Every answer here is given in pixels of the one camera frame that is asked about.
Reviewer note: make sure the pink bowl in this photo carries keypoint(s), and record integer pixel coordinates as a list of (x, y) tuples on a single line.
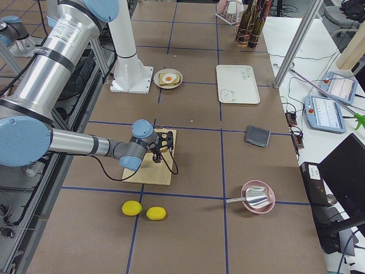
[(268, 206)]

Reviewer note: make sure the cream bear serving tray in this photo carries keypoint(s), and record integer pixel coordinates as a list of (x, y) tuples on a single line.
[(236, 84)]

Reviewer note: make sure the aluminium frame post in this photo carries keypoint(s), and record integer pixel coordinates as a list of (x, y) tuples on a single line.
[(297, 41)]

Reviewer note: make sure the metal scoop spatula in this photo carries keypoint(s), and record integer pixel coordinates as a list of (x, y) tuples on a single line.
[(255, 197)]

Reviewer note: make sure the blue teach pendant near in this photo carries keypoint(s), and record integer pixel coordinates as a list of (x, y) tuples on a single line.
[(324, 114)]

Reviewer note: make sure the white round plate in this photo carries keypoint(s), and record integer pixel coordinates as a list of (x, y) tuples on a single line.
[(156, 78)]

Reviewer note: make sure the folded grey cloth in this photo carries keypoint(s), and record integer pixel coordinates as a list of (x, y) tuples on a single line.
[(257, 136)]

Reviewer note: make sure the wooden cutting board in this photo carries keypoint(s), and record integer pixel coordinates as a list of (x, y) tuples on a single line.
[(150, 172)]

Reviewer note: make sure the pink plate in rack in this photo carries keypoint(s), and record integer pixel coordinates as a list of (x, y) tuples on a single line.
[(222, 5)]

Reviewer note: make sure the yellow sponge left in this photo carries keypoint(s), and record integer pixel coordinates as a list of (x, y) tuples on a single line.
[(131, 208)]

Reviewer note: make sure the blue teach pendant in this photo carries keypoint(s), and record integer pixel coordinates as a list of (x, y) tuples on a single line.
[(340, 86), (324, 114)]

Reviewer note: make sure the yellow sponge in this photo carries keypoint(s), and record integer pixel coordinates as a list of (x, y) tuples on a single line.
[(131, 208), (156, 213)]

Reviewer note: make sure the white wire dish rack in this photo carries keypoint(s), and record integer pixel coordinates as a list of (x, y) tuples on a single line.
[(232, 13)]

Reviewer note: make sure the fried egg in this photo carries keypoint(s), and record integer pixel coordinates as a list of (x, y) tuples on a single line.
[(168, 78)]

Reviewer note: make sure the blue teach pendant far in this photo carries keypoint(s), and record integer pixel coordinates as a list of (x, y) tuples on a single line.
[(340, 86)]

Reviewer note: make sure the copper wire bottle rack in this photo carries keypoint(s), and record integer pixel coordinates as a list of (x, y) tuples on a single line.
[(249, 30)]

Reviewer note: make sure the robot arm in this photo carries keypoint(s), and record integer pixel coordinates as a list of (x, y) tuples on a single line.
[(26, 120), (14, 33)]

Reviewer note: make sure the yellow sponge right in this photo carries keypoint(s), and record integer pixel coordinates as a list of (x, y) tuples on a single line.
[(156, 213)]

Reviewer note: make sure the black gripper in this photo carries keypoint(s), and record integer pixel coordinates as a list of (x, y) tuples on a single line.
[(154, 150)]

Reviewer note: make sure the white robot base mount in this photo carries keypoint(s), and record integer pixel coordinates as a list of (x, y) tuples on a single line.
[(130, 75)]

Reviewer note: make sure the black computer monitor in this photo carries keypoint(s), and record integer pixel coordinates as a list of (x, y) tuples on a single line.
[(343, 172)]

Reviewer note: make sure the dark green wine bottle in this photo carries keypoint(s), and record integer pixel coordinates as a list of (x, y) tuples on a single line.
[(245, 27)]

